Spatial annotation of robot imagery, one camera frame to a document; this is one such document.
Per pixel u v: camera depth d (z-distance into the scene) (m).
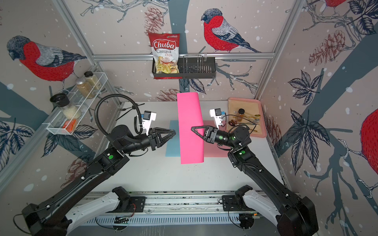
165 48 0.82
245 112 1.02
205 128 0.59
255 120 1.07
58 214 0.40
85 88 0.76
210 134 0.57
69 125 0.65
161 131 0.56
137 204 0.73
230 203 0.72
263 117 1.09
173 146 0.58
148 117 0.54
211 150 0.60
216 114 0.59
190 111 0.62
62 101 0.65
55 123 0.66
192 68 1.07
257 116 1.09
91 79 0.80
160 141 0.55
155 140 0.53
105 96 0.44
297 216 0.37
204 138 0.59
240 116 1.01
